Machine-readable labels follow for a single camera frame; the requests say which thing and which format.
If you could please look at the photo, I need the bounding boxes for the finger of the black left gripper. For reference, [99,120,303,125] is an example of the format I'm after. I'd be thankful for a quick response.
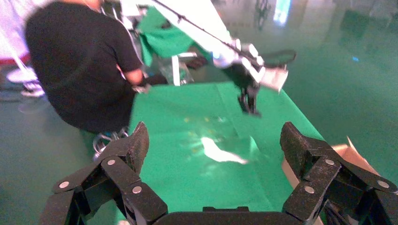
[248,88,262,118]
[238,88,250,114]

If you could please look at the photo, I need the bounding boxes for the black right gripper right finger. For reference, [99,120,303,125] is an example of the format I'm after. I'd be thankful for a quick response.
[280,121,398,225]

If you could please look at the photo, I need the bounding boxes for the chrome stool base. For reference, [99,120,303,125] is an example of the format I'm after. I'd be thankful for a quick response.
[92,127,130,162]

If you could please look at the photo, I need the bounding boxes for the plain green table cloth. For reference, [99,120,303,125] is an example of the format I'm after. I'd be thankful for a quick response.
[137,6,212,68]

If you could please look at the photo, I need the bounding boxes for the white round floor base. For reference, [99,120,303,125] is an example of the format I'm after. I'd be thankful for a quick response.
[6,67,46,98]

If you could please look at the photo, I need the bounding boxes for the person in black t-shirt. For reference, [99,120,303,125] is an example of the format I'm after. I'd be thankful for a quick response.
[24,0,150,134]

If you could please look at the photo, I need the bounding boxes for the black round stool seat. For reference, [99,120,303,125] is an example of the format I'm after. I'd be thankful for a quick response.
[261,49,297,70]

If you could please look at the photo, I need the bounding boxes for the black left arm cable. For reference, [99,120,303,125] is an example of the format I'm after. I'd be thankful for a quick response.
[152,0,262,66]

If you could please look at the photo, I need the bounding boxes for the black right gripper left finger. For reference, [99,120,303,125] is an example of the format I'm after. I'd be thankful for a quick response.
[40,121,168,225]

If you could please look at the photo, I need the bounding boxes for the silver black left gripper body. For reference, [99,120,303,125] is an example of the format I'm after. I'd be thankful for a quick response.
[214,38,290,93]

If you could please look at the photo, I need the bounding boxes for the torn green table cloth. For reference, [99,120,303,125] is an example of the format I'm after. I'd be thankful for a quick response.
[118,82,324,225]

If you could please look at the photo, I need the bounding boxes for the open brown cardboard box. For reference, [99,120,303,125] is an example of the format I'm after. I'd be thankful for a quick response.
[281,136,382,225]

